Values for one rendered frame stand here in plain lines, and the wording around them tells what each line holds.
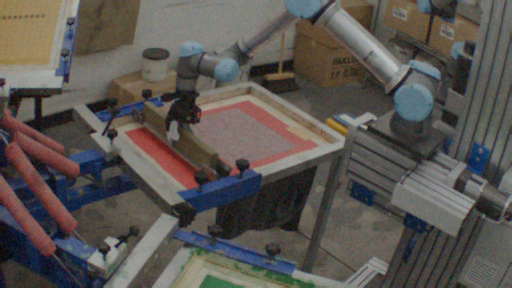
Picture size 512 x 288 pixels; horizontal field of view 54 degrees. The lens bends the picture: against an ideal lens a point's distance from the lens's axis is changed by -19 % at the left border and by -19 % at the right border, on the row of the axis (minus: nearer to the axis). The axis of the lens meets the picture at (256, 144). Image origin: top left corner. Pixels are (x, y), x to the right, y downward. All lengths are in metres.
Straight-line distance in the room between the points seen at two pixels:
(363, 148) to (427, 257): 0.54
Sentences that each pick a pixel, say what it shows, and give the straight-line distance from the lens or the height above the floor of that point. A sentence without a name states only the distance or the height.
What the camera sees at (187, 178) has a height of 0.96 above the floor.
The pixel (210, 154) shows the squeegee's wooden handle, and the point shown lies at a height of 1.06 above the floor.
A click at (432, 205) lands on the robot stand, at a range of 1.72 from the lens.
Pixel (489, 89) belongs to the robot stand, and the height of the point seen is 1.48.
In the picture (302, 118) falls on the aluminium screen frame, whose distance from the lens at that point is 2.40.
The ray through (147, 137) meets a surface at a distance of 2.17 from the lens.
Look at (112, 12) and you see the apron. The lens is 4.03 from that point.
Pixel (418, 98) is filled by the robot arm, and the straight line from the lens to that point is 1.63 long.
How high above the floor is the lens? 2.02
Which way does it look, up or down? 29 degrees down
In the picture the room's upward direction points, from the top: 10 degrees clockwise
